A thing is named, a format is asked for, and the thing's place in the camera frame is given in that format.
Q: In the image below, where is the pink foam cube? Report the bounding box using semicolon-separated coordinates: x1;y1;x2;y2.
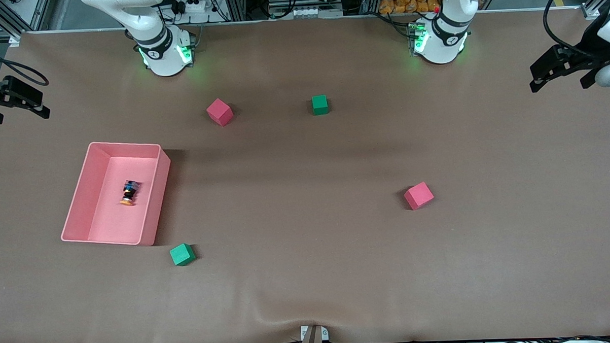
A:
205;98;234;128
403;181;435;211

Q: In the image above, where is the pink plastic bin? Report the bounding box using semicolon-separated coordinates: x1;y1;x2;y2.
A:
57;139;174;250

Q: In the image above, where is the white power strip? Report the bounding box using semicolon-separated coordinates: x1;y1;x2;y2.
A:
174;0;210;15

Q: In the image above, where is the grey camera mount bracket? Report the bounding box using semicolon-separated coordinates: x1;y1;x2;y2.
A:
299;324;330;343

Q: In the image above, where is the brown table cover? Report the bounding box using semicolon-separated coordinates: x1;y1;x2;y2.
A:
0;8;610;343

